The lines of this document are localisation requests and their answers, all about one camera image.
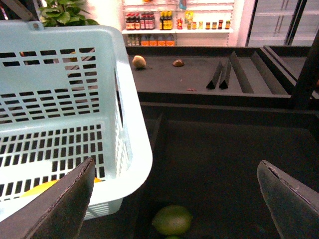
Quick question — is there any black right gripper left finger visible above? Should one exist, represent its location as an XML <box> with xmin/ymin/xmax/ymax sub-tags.
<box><xmin>0</xmin><ymin>158</ymin><xmax>95</xmax><ymax>239</ymax></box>

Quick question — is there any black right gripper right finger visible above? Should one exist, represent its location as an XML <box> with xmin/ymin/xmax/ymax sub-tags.
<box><xmin>257</xmin><ymin>160</ymin><xmax>319</xmax><ymax>239</ymax></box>

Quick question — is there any yellow mango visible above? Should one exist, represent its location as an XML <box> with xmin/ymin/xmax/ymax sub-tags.
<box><xmin>19</xmin><ymin>177</ymin><xmax>103</xmax><ymax>198</ymax></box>

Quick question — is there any light blue plastic basket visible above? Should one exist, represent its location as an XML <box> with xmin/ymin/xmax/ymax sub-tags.
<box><xmin>0</xmin><ymin>20</ymin><xmax>153</xmax><ymax>220</ymax></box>

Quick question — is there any green avocado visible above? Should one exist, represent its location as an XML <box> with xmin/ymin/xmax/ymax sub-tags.
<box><xmin>152</xmin><ymin>205</ymin><xmax>193</xmax><ymax>236</ymax></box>

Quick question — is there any black triangular divider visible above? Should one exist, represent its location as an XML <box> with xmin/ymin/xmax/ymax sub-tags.
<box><xmin>219</xmin><ymin>60</ymin><xmax>232</xmax><ymax>89</ymax></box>
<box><xmin>206</xmin><ymin>61</ymin><xmax>223</xmax><ymax>90</ymax></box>

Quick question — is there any beige round fruit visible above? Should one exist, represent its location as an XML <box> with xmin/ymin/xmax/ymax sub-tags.
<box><xmin>132</xmin><ymin>55</ymin><xmax>147</xmax><ymax>69</ymax></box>

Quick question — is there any brown small fruit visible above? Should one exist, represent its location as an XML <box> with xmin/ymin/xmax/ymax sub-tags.
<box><xmin>172</xmin><ymin>59</ymin><xmax>184</xmax><ymax>67</ymax></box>

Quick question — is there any green potted plant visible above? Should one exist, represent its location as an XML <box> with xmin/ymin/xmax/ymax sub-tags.
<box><xmin>39</xmin><ymin>0</ymin><xmax>99</xmax><ymax>27</ymax></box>

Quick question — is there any white shelf with bottles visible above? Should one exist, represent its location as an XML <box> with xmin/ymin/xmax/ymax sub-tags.
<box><xmin>122</xmin><ymin>0</ymin><xmax>235</xmax><ymax>47</ymax></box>

